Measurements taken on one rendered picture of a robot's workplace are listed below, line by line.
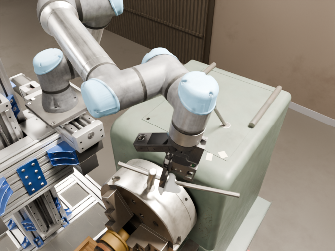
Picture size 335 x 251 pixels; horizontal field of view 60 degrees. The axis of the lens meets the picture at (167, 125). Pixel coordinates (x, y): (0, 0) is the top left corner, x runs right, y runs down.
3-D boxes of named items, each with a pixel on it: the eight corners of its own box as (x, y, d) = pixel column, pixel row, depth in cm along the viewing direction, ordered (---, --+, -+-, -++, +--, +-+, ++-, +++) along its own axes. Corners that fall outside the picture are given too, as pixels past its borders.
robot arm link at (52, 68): (36, 81, 122) (26, 51, 113) (68, 71, 128) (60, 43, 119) (44, 95, 115) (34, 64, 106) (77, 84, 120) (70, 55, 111)
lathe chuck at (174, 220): (117, 196, 115) (119, 148, 92) (181, 248, 106) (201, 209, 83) (100, 212, 110) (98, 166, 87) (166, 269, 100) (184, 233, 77)
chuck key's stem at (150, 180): (143, 193, 86) (147, 173, 78) (145, 188, 88) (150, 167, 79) (150, 196, 86) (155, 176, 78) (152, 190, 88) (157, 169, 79)
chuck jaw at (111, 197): (132, 206, 96) (113, 178, 93) (141, 207, 93) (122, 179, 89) (108, 231, 90) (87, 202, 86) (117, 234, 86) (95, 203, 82)
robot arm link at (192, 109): (203, 62, 58) (230, 89, 53) (191, 102, 66) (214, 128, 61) (170, 72, 54) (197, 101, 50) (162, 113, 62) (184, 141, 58)
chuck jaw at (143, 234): (147, 214, 92) (178, 233, 86) (149, 223, 95) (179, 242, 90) (124, 241, 86) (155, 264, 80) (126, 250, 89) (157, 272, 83)
